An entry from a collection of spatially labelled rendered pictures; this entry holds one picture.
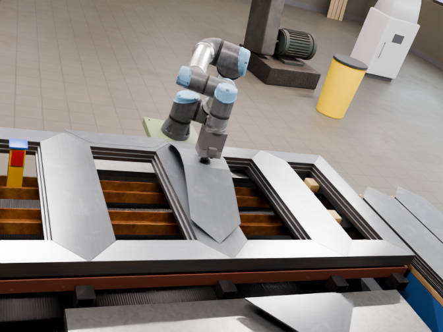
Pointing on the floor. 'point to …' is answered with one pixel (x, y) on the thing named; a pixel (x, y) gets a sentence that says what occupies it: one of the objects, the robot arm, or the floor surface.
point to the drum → (340, 85)
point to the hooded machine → (387, 37)
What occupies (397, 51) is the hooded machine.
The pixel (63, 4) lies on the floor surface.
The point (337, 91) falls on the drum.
